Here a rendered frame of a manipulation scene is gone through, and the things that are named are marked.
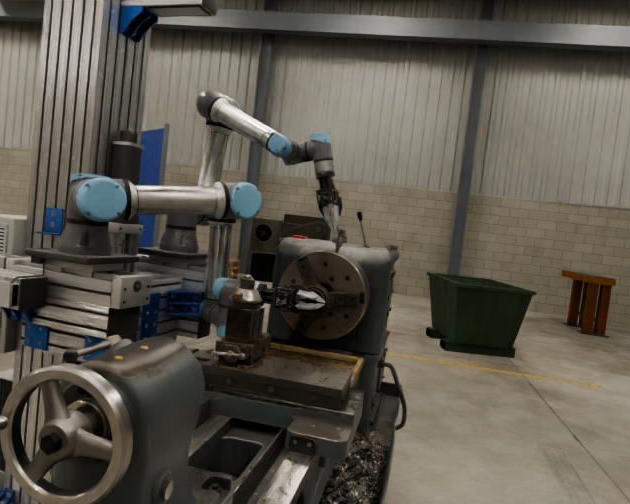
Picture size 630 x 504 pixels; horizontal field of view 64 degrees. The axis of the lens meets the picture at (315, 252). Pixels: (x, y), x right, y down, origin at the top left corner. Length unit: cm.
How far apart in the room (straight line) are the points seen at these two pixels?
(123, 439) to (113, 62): 155
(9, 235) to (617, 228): 1169
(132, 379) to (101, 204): 90
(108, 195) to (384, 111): 1085
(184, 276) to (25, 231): 56
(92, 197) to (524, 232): 1100
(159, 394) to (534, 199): 1158
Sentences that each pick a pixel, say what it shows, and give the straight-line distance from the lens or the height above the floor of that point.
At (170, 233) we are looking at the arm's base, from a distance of 200.
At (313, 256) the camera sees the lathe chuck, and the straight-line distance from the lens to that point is 176.
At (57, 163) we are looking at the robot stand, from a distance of 193.
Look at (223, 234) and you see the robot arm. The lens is 174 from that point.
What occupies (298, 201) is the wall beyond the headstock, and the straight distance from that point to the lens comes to 1195.
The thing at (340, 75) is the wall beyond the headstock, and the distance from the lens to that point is 1235.
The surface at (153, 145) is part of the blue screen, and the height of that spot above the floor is 210.
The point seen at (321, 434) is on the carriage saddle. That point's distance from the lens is 109.
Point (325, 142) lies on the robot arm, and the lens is 191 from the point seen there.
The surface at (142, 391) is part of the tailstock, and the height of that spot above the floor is 112.
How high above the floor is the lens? 132
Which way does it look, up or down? 3 degrees down
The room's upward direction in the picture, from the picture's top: 7 degrees clockwise
